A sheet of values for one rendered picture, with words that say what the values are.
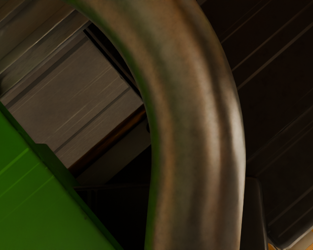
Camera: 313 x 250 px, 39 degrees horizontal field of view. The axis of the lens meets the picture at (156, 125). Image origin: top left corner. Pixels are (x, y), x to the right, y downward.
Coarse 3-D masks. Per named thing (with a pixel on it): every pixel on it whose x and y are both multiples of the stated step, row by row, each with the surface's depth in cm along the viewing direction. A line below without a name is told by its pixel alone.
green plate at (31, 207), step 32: (0, 128) 20; (0, 160) 20; (32, 160) 20; (0, 192) 20; (32, 192) 20; (64, 192) 20; (0, 224) 20; (32, 224) 20; (64, 224) 19; (96, 224) 20
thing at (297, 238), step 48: (240, 0) 28; (288, 0) 27; (96, 48) 44; (240, 48) 27; (288, 48) 26; (240, 96) 26; (288, 96) 26; (288, 144) 25; (288, 192) 25; (288, 240) 24
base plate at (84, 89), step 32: (64, 64) 58; (96, 64) 64; (32, 96) 59; (64, 96) 64; (96, 96) 71; (128, 96) 78; (32, 128) 65; (64, 128) 72; (96, 128) 80; (64, 160) 81
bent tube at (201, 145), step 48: (96, 0) 13; (144, 0) 13; (192, 0) 13; (144, 48) 13; (192, 48) 13; (144, 96) 14; (192, 96) 13; (192, 144) 13; (240, 144) 13; (192, 192) 12; (240, 192) 13; (192, 240) 12
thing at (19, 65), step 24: (0, 0) 22; (24, 0) 22; (48, 0) 22; (0, 24) 22; (24, 24) 22; (48, 24) 21; (72, 24) 22; (0, 48) 22; (24, 48) 21; (48, 48) 22; (0, 72) 21; (24, 72) 22; (0, 96) 22
